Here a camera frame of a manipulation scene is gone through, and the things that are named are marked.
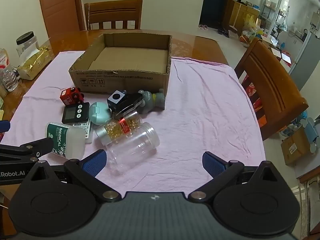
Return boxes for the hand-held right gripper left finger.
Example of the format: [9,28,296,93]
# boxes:
[24,149,122,203]

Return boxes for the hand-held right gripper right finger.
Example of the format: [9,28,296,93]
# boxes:
[188,151,285,203]

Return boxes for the white and green container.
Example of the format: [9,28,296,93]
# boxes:
[46,122,87,159]

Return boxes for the white labelled packet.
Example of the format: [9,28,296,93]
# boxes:
[72,119,93,144]

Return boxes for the bottle of golden capsules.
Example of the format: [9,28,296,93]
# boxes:
[94,111,143,145]

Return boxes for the clear plastic jar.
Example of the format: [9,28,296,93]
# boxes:
[106,122,160,175]

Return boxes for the black digital timer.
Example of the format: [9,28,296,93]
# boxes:
[62,102,90,124]

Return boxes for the mint green round case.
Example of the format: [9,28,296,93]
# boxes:
[89,102,112,126]

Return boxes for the cardboard box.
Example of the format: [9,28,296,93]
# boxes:
[69,33,173,97]
[280,125,313,167]

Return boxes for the clear water bottle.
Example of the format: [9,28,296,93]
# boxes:
[0,65,19,92]

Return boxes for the pink cloth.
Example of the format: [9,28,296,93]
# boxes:
[0,51,266,198]

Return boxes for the red toy car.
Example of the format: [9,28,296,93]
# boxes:
[60,87,85,105]

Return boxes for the red and white package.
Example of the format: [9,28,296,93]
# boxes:
[0,48,12,70]

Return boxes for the gold tissue pack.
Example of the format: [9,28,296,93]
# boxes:
[17,39,53,80]

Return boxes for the black plastic gadget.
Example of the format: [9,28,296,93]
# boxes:
[114,93,145,119]

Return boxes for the red gift box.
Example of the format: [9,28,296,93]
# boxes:
[246,82,265,128]

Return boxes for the grey toy figure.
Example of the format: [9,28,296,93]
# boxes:
[139,88,167,114]

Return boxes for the cardboard box on floor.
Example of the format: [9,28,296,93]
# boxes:
[280,125,313,167]

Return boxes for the plastic jar with black lid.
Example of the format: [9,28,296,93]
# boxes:
[16,31,38,55]

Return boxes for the wooden chair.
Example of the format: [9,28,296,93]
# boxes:
[234,38,309,142]
[84,0,143,30]

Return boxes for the brown wooden door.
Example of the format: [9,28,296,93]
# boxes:
[37,0,83,40]

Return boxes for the grey refrigerator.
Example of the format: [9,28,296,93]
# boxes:
[289,34,320,90]

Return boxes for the yellow plastic bags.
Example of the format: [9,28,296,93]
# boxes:
[240,14,264,43]

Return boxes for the wooden cabinet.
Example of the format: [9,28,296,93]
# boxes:
[225,0,260,34]

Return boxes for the dark blue door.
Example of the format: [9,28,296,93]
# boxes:
[199,0,237,29]

